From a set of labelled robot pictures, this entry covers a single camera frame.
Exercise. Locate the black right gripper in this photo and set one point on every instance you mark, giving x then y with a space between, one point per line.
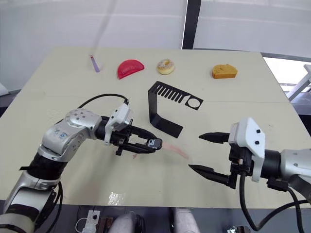
244 165

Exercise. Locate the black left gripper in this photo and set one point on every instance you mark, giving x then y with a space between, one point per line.
120 140

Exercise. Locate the black watch body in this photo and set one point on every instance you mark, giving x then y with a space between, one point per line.
155 143

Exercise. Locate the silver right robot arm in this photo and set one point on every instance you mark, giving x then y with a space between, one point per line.
296 165

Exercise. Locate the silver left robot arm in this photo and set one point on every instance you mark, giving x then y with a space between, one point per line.
73 126

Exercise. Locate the black metal watch stand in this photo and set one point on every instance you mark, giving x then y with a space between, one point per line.
153 109

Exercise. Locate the clear tape patch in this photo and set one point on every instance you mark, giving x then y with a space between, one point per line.
116 197

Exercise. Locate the grey rounded shape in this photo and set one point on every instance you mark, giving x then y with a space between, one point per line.
126 223
184 221

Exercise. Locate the red half-round toy slice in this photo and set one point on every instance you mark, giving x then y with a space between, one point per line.
128 68

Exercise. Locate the sprinkled toy donut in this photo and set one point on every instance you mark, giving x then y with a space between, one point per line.
167 70

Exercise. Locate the orange toy bread slice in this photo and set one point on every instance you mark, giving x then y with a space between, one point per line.
223 72

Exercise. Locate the white tag plate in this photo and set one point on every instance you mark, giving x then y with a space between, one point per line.
91 219

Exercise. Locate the black vertical pillar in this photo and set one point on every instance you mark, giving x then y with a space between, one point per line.
190 24

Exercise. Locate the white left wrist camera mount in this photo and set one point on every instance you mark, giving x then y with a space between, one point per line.
121 117

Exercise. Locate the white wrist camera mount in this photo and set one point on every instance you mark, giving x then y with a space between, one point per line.
247 136
121 117

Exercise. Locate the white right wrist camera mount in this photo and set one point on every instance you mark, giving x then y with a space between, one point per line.
247 136

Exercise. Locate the white metal frame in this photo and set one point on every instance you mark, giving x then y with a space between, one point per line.
300 85

